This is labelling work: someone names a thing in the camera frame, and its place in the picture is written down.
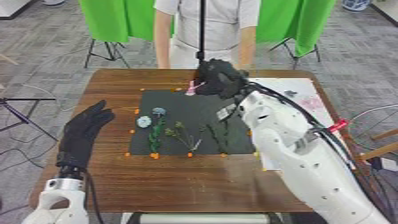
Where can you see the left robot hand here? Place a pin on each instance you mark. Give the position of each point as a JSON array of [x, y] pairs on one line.
[[79, 136]]

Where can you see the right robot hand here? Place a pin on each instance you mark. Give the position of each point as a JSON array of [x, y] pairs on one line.
[[218, 78]]

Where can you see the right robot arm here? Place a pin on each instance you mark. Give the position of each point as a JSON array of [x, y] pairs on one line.
[[294, 160]]

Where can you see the dark mat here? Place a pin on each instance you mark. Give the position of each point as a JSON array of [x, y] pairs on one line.
[[188, 110]]

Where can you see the person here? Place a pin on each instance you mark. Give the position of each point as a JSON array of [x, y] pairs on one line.
[[223, 23]]

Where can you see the pale blue flower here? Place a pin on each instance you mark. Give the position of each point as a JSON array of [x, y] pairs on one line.
[[143, 121]]

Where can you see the black tripod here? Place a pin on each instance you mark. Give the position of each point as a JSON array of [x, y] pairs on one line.
[[19, 115]]

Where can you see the black cloth stand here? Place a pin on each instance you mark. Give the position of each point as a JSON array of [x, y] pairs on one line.
[[293, 55], [108, 50]]

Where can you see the black pole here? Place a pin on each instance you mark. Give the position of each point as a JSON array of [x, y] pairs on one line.
[[200, 30]]

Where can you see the green sprig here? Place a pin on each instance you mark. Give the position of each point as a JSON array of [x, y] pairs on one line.
[[216, 140], [179, 135]]

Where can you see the blue and white vase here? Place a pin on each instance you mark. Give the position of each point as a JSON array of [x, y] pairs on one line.
[[355, 4]]

